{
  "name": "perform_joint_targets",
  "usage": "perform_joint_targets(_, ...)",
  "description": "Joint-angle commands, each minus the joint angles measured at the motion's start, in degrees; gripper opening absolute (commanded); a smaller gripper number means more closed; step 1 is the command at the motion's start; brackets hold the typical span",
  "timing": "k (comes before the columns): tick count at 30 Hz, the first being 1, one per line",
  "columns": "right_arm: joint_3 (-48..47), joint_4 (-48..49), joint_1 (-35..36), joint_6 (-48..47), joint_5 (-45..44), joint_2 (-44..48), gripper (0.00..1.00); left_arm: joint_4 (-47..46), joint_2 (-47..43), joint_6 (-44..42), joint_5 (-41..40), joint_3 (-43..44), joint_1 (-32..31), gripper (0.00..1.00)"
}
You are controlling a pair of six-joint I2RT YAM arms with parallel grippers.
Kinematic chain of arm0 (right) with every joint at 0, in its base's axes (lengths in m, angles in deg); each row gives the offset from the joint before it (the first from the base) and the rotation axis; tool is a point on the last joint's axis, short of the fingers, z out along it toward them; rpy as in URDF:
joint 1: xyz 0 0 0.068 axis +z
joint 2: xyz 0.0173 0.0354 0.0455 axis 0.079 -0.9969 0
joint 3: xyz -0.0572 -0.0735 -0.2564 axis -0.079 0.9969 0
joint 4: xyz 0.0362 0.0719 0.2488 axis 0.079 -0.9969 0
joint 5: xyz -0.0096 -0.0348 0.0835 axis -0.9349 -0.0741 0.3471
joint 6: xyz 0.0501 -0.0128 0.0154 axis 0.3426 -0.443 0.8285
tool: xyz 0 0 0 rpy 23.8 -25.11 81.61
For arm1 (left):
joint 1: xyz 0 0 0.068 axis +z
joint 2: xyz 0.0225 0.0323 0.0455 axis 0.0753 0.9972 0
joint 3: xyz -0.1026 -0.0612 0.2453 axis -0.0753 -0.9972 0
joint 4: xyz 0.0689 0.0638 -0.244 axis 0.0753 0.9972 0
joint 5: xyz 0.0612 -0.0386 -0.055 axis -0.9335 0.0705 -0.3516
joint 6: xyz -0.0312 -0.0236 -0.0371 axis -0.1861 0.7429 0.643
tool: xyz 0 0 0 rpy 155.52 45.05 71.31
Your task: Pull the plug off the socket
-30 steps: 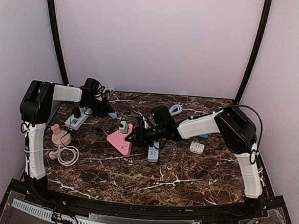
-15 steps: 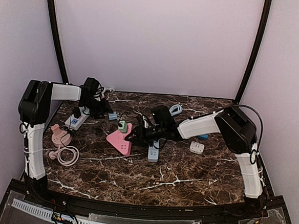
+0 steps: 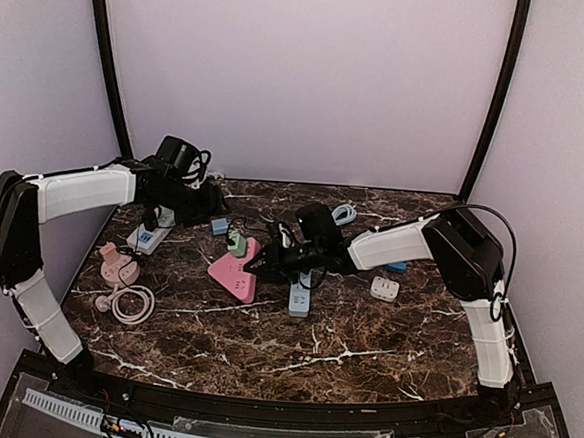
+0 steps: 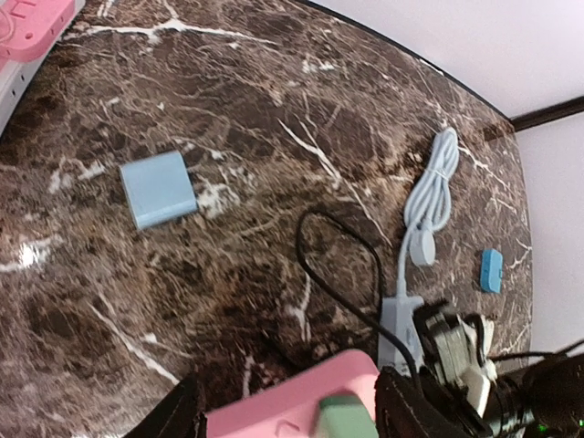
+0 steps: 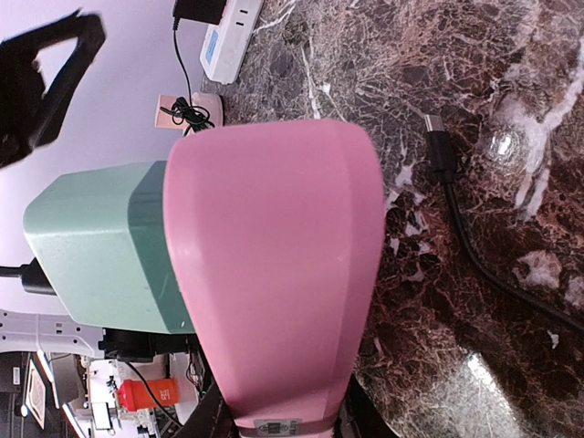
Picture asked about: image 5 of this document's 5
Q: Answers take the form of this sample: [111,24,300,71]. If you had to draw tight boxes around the red container in background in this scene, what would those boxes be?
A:
[117,379,179,412]

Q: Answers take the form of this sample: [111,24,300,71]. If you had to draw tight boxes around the pink triangular power strip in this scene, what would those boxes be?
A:
[163,120,385,437]

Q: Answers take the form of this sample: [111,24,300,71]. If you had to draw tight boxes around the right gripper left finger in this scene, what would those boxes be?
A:
[180,383,237,438]

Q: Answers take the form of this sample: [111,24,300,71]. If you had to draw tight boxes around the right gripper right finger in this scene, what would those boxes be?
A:
[335,378,397,438]

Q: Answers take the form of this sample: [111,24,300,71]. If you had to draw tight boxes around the black usb cable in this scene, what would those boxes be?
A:
[423,113,584,332]

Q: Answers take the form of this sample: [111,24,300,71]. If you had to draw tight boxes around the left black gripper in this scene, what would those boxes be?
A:
[1,11,106,167]

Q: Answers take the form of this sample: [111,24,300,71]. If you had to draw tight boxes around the black charger on white strip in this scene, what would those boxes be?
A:
[172,0,227,25]

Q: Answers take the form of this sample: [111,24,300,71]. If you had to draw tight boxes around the long white power strip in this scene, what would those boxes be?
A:
[200,0,264,85]

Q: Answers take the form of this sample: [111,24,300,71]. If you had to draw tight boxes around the green charger plug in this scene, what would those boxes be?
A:
[23,161,194,334]

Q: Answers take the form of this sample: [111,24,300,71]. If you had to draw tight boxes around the pink round power socket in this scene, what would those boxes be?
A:
[154,92,224,136]

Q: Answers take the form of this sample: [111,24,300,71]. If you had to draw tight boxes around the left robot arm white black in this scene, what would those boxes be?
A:
[1,11,106,358]

